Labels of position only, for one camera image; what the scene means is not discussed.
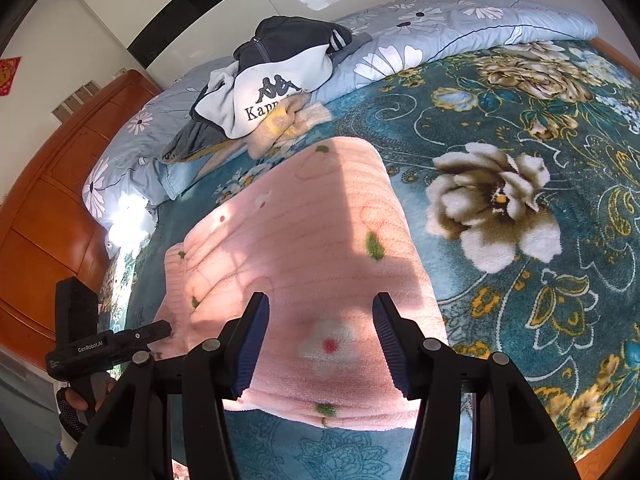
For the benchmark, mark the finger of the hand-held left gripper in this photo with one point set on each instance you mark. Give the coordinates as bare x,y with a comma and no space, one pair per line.
147,336

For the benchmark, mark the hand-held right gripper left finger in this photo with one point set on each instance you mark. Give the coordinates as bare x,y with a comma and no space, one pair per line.
250,350

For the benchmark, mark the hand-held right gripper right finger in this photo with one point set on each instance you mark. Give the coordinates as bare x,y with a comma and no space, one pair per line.
392,350

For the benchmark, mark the pink printed fleece garment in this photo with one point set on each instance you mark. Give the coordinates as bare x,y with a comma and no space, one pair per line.
310,240

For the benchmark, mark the person's left forearm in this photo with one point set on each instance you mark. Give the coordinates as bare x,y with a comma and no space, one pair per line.
60,460

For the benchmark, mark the person's left hand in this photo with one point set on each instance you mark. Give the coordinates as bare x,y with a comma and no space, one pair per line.
70,410

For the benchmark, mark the wooden bed headboard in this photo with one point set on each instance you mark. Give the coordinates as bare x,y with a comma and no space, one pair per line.
45,220

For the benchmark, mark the white plush toy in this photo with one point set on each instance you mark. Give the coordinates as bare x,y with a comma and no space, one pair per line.
127,225

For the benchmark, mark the teal floral blanket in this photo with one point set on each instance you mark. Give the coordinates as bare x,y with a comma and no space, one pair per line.
500,310

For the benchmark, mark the light blue garment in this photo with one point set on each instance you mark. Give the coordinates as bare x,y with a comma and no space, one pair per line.
185,180

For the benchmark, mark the grey garment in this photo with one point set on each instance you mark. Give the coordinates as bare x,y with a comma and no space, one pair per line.
192,142

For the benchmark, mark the beige fluffy garment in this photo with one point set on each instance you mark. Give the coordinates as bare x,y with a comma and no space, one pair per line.
310,115

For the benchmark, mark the black and white sweatshirt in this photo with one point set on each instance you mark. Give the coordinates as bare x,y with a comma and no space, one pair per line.
280,65

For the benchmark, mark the light blue floral quilt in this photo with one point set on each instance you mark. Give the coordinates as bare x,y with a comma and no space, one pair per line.
450,25

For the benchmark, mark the beige wall panel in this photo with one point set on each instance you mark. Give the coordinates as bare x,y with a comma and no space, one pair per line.
75,100

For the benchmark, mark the wall switch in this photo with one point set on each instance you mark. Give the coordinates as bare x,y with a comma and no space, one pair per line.
120,72

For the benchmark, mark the red paper wall decoration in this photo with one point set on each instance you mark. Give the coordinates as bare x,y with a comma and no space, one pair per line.
9,75

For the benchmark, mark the wooden bed frame rail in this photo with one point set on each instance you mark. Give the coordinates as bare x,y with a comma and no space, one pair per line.
620,55

